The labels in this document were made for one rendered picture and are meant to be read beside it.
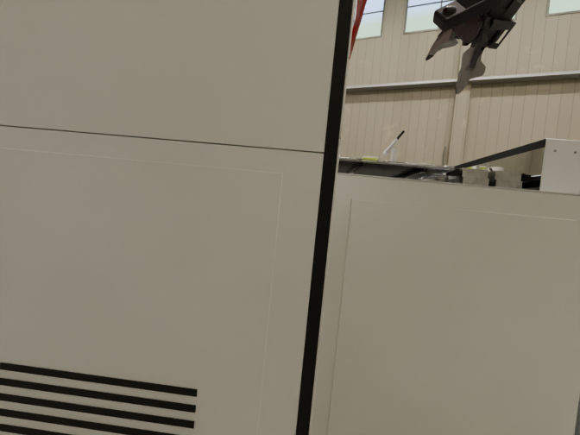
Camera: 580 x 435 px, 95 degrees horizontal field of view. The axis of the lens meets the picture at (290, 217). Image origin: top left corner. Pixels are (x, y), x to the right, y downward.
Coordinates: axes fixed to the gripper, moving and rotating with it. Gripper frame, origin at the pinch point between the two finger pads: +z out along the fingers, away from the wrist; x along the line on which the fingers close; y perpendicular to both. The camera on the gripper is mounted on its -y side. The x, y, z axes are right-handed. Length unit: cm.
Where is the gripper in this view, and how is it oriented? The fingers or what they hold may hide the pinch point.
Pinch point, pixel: (438, 76)
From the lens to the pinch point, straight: 83.4
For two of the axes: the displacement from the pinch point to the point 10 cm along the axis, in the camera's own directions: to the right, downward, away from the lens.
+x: -2.2, -8.3, 5.1
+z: -1.8, 5.5, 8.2
